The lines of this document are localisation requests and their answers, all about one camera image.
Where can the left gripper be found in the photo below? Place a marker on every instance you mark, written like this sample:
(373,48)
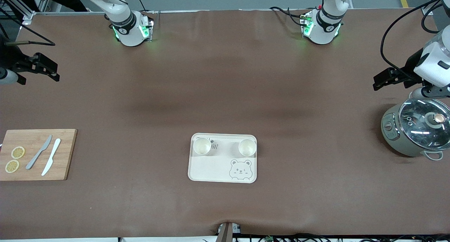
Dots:
(410,68)

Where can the white plastic cup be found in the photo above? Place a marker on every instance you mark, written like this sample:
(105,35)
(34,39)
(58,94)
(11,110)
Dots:
(202,146)
(247,148)

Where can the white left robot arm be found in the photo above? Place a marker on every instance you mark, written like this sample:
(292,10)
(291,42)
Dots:
(327,27)

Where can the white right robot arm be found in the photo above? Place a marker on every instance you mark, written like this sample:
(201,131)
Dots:
(126,34)

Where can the cream bear print tray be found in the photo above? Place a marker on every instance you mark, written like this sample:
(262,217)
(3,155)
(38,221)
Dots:
(211,168)

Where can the glass pot lid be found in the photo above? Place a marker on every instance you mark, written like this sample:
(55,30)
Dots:
(415,119)

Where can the grey pot with glass lid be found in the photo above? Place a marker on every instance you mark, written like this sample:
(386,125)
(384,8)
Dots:
(390,136)

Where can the wooden cutting board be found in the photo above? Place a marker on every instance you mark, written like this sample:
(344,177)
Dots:
(31,136)

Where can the lemon slice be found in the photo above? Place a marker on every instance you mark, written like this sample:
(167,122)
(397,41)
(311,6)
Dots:
(12,166)
(18,152)

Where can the grey plastic knife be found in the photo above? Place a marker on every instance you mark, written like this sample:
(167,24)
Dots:
(37,156)

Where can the white plastic knife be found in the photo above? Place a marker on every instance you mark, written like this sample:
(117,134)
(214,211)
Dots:
(51,159)

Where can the aluminium frame post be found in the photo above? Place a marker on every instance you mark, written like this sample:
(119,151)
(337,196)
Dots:
(26,17)
(426,11)

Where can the table edge clamp post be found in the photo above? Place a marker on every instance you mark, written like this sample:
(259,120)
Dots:
(225,233)

